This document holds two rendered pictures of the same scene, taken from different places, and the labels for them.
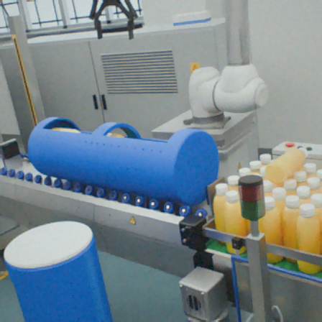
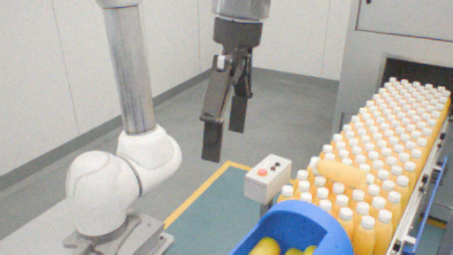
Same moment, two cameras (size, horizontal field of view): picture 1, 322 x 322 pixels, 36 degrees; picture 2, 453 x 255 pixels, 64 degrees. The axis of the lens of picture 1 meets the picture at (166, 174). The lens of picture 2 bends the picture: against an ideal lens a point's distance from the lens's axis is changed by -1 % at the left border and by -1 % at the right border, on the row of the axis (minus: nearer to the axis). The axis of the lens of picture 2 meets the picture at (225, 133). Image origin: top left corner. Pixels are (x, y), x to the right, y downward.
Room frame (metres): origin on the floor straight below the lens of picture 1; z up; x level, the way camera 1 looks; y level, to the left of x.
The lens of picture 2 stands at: (2.05, 0.67, 1.88)
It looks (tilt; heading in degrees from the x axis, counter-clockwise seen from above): 27 degrees down; 263
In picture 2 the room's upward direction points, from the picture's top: straight up
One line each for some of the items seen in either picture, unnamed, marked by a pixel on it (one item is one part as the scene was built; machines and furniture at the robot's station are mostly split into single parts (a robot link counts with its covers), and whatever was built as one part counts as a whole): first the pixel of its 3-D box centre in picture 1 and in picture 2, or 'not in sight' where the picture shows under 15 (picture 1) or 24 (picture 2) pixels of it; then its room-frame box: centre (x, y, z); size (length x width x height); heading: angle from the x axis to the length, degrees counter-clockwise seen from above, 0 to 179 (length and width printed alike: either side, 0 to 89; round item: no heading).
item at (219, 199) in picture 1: (224, 215); (362, 244); (1.48, -0.17, 0.99); 0.07 x 0.07 x 0.19
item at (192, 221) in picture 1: (195, 232); not in sight; (1.48, -0.07, 0.95); 0.10 x 0.07 x 0.10; 137
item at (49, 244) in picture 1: (49, 243); not in sight; (1.41, 0.40, 1.03); 0.28 x 0.28 x 0.01
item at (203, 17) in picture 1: (191, 19); not in sight; (3.61, -0.35, 1.48); 0.24 x 0.12 x 0.08; 62
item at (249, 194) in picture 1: (251, 190); not in sight; (1.13, -0.21, 1.23); 0.06 x 0.06 x 0.04
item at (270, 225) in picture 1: (269, 231); (388, 219); (1.33, -0.29, 0.99); 0.07 x 0.07 x 0.19
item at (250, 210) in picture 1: (252, 205); not in sight; (1.13, -0.21, 1.18); 0.06 x 0.06 x 0.05
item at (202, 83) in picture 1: (207, 90); (98, 188); (2.32, -0.25, 1.24); 0.18 x 0.16 x 0.22; 44
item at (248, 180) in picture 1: (252, 208); not in sight; (1.13, -0.21, 1.18); 0.06 x 0.06 x 0.16
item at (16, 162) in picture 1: (11, 155); not in sight; (2.56, 0.81, 1.00); 0.10 x 0.04 x 0.15; 137
